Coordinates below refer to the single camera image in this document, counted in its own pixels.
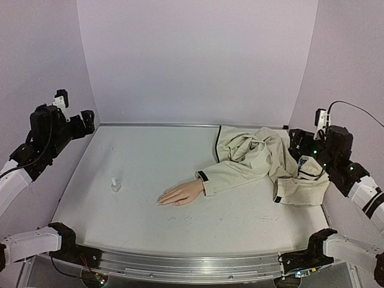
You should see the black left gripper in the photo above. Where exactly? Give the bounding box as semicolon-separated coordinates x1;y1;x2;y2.
49;109;95;158

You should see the clear nail polish bottle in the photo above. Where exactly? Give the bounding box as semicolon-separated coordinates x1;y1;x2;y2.
111;183;121;193

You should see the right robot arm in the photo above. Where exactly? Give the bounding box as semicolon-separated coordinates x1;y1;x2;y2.
281;125;383;274

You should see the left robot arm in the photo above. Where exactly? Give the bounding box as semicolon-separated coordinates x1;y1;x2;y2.
1;104;101;269

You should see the beige jacket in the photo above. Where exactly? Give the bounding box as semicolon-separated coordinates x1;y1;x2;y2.
196;126;329;206

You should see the mannequin hand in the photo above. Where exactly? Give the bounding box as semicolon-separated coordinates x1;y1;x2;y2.
157;179;204;206

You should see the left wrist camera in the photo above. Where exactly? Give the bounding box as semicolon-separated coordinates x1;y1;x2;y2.
52;89;70;122

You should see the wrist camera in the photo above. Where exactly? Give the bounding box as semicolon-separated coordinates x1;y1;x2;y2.
52;89;70;122
313;108;330;140

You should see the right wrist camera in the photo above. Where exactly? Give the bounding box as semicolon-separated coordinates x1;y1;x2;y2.
313;108;330;140

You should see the black right camera cable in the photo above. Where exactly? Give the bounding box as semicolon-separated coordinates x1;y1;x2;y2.
326;100;384;128

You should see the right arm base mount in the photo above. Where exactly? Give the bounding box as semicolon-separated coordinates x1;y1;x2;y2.
279;228;337;275

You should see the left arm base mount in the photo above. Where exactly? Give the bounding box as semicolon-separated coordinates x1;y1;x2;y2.
48;222;102;272

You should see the aluminium front rail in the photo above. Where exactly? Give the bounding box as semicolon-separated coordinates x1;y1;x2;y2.
26;250;355;284

